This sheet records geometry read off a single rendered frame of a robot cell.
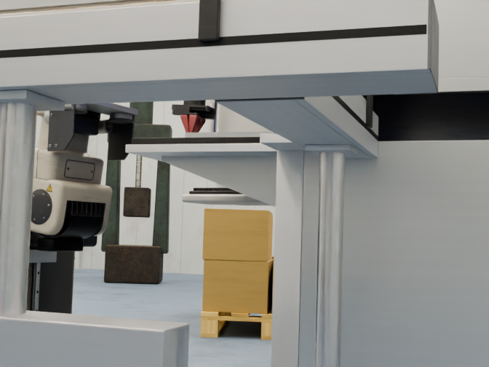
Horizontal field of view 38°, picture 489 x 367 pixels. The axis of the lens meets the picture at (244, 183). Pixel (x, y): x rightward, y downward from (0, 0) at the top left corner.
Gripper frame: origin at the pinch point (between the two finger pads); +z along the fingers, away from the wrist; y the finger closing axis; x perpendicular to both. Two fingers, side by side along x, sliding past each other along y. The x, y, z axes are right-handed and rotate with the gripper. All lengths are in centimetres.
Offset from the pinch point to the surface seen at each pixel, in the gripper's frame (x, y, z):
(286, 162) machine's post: -12.9, 29.5, 5.1
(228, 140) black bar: -8.4, 13.2, 0.2
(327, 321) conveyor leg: -35, 46, 37
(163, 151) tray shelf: -11.0, -2.5, 4.0
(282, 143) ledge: -25.9, 31.8, 2.4
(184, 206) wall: 896, -375, -3
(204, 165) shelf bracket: -2.6, 5.5, 6.2
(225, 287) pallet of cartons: 267, -78, 61
